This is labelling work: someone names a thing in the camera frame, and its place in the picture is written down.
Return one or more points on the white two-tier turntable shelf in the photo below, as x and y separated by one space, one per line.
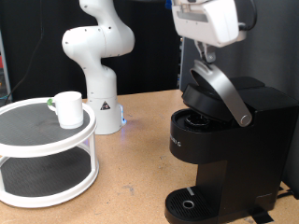
37 124

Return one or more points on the black reusable coffee pod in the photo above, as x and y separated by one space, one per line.
196 119

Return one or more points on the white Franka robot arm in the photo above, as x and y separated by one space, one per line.
99 77

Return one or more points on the black Keurig coffee machine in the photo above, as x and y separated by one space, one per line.
249 149

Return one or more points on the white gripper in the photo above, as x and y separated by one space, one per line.
205 25

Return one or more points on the grey metal frame post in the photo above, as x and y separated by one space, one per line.
181 62

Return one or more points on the white mug with green tape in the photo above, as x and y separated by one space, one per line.
70 109

